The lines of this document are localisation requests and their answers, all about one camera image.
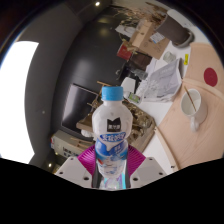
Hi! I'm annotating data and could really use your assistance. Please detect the green-labelled clear bottle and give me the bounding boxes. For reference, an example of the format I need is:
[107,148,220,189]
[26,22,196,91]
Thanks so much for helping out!
[127,89,145,106]

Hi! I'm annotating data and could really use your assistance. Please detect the wooden easel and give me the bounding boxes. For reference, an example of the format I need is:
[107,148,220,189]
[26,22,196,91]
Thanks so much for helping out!
[68,136,93,151]
[96,79,113,98]

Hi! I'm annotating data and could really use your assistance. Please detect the wooden stir stick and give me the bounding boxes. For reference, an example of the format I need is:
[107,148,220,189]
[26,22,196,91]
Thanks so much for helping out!
[183,86,198,113]

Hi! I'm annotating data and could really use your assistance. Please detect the grey metal bottle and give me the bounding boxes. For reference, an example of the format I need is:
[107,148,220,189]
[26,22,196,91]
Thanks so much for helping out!
[134,68,149,81]

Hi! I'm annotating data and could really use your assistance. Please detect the small clear glass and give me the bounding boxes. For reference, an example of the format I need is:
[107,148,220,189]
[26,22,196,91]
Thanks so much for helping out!
[162,50,177,64]

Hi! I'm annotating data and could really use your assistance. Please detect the long ceiling light panel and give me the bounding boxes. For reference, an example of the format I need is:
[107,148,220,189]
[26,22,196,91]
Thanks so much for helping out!
[0,40,40,165]

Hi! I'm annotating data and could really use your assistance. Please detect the beige canvas mat with slats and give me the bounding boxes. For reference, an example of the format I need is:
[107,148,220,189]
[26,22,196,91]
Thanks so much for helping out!
[156,41,224,171]

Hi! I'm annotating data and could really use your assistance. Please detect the white shelf cabinet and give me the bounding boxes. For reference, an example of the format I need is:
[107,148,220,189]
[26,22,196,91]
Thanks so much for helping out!
[49,129,94,159]

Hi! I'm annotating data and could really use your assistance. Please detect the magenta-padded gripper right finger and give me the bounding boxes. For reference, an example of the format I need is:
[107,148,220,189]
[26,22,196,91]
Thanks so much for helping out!
[125,144,168,189]

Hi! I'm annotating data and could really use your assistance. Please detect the white draped statue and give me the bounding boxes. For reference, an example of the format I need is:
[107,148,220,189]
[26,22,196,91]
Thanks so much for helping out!
[114,24,138,38]

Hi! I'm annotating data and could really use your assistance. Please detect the flat round red coaster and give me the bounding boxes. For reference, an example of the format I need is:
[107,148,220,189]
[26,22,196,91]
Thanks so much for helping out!
[203,67,219,88]

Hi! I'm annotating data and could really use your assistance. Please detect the red box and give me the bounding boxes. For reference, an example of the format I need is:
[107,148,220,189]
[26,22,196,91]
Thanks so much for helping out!
[116,41,134,61]

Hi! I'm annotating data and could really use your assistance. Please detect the white plastic chair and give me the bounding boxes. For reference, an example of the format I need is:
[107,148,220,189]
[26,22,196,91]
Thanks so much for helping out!
[120,77,136,98]

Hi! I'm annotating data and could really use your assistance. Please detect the white blue-capped drink bottle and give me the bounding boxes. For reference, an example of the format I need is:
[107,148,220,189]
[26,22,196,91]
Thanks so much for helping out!
[91,85,134,190]

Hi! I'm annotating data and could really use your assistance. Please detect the brown cardboard box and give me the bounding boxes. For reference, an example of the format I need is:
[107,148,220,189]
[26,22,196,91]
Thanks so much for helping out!
[129,19,170,60]

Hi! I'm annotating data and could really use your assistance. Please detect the dark wall screen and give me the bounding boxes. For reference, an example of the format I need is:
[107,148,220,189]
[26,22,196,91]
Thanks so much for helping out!
[60,83,99,138]

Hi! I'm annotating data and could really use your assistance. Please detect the recessed ceiling spotlights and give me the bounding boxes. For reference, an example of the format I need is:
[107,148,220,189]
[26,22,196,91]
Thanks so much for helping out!
[47,1,101,168]

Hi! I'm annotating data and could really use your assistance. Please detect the white ceramic mug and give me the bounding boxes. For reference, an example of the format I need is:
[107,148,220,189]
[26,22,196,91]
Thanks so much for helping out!
[180,88,208,133]

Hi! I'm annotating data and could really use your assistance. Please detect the printed newspaper sheet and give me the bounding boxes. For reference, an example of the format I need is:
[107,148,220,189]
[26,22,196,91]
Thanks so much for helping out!
[143,58,184,103]

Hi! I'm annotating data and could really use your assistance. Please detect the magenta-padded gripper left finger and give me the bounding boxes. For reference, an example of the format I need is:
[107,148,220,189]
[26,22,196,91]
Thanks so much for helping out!
[54,145,98,189]

